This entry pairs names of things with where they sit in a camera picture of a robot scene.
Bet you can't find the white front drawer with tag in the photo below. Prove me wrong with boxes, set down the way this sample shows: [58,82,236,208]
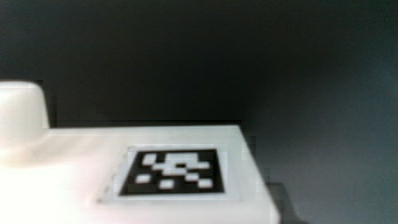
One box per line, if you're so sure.
[0,81,280,224]

